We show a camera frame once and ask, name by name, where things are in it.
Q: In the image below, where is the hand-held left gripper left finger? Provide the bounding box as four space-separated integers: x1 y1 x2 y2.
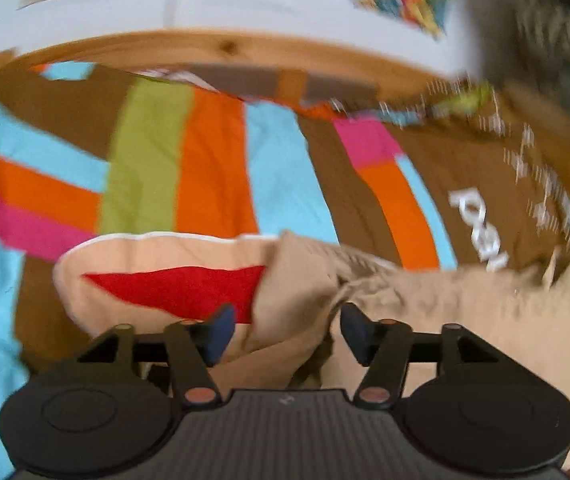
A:
77 304 236 407

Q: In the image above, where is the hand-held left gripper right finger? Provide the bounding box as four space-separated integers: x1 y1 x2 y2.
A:
340 302 500 407

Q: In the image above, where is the beige hooded zip jacket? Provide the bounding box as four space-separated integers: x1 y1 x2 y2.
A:
237 230 570 473

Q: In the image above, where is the clear plastic bag of clothes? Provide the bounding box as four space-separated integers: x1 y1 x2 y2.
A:
450 0 570 113

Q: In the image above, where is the colourful patchwork printed blanket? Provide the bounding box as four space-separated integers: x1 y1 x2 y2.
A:
0 60 570 480

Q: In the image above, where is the wooden bed frame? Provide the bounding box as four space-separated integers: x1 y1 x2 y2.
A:
0 29 470 108

